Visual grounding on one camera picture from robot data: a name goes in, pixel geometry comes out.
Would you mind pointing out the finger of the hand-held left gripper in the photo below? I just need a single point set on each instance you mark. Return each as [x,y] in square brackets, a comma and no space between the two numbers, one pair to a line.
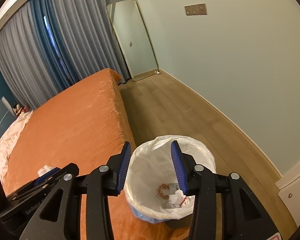
[70,170]
[48,175]

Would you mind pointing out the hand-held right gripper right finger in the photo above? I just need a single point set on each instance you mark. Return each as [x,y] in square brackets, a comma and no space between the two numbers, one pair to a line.
[178,166]

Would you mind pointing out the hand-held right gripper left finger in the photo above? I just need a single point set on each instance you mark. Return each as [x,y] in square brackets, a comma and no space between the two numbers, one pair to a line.
[122,166]

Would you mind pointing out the trash bin with white liner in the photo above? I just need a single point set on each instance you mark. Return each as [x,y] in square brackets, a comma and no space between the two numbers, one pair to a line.
[150,160]

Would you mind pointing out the small grey white packet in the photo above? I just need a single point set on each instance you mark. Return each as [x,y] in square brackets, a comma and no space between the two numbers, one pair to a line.
[173,186]

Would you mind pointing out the brown food scraps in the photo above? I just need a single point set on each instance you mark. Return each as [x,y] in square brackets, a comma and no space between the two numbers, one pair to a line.
[162,189]

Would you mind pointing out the white tissue with red marks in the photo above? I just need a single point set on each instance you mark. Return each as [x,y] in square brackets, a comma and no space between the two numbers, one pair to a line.
[176,199]

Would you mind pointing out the orange bed blanket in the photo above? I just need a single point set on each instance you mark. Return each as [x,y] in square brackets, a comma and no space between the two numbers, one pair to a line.
[72,120]

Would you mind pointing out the pink white glossy quilt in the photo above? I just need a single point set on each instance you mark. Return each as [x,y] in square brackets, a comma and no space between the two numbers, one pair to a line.
[10,140]

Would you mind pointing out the red white bedside clutter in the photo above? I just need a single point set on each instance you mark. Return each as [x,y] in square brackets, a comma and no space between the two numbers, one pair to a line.
[20,110]

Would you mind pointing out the grey blue padded headboard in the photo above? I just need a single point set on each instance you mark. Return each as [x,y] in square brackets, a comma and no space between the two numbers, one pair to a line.
[0,115]

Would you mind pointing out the white panelled door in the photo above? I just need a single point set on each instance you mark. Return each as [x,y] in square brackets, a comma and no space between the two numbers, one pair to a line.
[295,200]

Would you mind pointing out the blue curtain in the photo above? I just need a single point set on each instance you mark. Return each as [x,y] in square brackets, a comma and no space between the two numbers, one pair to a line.
[52,42]

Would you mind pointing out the standing floor mirror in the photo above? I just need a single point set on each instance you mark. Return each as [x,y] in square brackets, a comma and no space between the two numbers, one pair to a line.
[132,37]

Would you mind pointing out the grey pleated curtain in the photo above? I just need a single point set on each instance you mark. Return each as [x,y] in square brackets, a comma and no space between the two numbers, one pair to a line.
[90,30]

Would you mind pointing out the brown wall switch panel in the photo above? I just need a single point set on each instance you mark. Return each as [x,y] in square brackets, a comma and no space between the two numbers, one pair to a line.
[195,9]

